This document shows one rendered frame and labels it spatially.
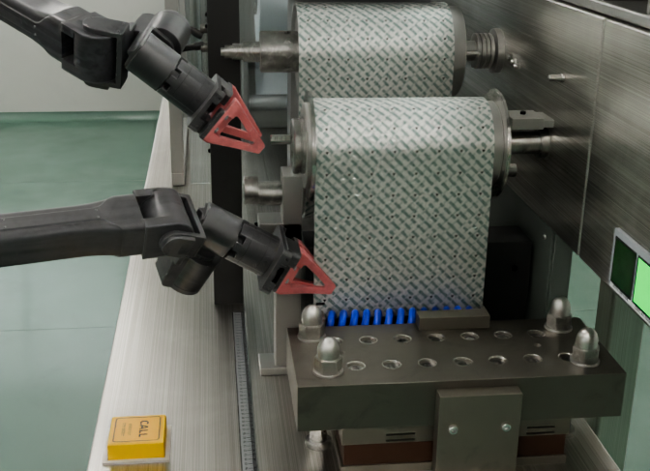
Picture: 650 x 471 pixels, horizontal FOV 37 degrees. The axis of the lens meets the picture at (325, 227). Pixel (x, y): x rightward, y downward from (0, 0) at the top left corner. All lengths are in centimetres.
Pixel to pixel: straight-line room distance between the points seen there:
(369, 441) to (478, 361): 17
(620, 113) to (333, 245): 40
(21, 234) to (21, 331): 261
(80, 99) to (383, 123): 578
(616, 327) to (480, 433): 48
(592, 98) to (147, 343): 77
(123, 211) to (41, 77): 579
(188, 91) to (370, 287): 36
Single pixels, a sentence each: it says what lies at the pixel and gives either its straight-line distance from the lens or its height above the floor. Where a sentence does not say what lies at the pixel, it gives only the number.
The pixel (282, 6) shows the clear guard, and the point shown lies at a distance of 224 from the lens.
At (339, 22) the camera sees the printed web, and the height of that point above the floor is 139.
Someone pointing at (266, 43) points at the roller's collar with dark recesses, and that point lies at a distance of 148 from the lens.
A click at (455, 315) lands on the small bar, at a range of 128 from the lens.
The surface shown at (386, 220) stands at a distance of 127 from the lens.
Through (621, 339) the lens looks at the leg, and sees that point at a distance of 161.
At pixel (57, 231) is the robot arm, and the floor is 119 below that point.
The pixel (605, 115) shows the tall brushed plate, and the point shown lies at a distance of 117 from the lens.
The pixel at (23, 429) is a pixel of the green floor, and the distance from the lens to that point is 313.
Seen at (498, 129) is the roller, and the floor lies 128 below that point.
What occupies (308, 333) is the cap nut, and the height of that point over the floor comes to 104.
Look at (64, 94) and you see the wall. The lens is 696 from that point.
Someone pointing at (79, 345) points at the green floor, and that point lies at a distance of 360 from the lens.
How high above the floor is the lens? 158
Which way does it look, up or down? 20 degrees down
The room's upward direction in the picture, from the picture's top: 1 degrees clockwise
